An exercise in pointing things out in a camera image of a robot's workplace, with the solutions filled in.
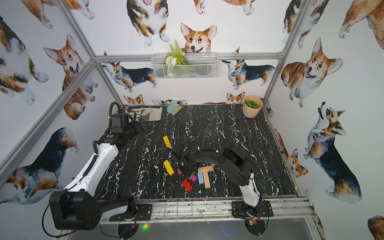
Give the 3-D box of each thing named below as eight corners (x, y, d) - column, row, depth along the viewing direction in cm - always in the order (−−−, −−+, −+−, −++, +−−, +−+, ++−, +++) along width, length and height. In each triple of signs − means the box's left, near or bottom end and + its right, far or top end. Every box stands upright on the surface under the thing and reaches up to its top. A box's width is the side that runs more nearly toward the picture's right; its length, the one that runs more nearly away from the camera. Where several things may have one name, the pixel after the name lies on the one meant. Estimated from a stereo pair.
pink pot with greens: (242, 118, 115) (246, 107, 106) (240, 106, 124) (243, 95, 115) (260, 118, 115) (265, 107, 106) (256, 106, 124) (260, 95, 115)
